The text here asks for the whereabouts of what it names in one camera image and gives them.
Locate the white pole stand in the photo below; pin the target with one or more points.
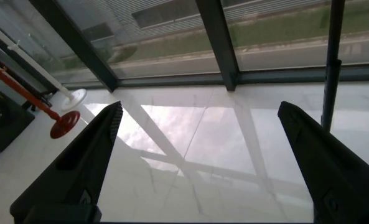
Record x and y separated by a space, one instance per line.
75 99

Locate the red pole stand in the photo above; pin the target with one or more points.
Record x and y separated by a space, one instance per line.
64 124

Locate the black box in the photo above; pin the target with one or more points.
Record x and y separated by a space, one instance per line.
7 124

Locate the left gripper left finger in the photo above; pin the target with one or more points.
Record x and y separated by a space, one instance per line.
75 177

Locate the window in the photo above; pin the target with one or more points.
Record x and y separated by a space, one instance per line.
171 37

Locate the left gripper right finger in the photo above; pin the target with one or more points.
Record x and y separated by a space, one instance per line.
343 186

